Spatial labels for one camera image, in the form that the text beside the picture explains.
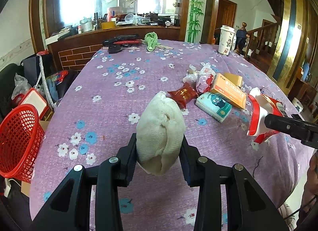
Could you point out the wooden brick pattern counter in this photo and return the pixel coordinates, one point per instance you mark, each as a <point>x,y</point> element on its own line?
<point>74,52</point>

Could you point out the crumpled clear plastic bag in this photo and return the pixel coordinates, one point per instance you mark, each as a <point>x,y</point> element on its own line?
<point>201,79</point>

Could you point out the white cloth ball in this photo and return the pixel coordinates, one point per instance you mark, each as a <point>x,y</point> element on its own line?
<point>159,135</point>

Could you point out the orange medicine box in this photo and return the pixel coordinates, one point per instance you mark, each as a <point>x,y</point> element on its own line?
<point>228,91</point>

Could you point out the white printed paper cup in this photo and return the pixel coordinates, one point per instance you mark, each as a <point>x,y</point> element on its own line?
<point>226,39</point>

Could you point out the wooden door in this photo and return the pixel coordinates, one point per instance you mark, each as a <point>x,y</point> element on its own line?
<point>226,14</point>

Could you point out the red plastic mesh basket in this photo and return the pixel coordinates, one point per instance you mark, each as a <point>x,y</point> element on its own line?
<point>21,137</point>

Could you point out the black red bag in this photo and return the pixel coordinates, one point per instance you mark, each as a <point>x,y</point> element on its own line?
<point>117,44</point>

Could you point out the black hair pin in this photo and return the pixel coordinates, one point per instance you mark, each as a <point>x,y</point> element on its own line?
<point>258,163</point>

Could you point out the teal tissue pack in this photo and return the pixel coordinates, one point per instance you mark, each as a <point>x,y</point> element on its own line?
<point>214,106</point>

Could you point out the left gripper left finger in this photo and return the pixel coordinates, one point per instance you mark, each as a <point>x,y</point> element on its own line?
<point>68,207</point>

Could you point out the red white cigarette carton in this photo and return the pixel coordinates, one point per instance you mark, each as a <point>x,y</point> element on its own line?
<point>262,106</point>

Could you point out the dark red snack wrapper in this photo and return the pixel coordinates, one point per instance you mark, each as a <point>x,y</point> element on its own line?
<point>183,95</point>

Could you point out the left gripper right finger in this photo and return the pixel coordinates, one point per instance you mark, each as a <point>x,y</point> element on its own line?
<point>248,206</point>

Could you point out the person's left hand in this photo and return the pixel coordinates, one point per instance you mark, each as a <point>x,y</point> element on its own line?
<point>309,196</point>

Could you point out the red white lidded box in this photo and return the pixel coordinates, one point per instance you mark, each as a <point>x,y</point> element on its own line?
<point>34,98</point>

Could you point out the black leather sofa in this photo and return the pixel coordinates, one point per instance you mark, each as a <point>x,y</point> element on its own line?
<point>7,85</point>

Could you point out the green crumpled cloth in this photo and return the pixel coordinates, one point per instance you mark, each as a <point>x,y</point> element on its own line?
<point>151,41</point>

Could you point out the purple floral tablecloth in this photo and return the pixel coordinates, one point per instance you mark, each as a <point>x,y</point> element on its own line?
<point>117,95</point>

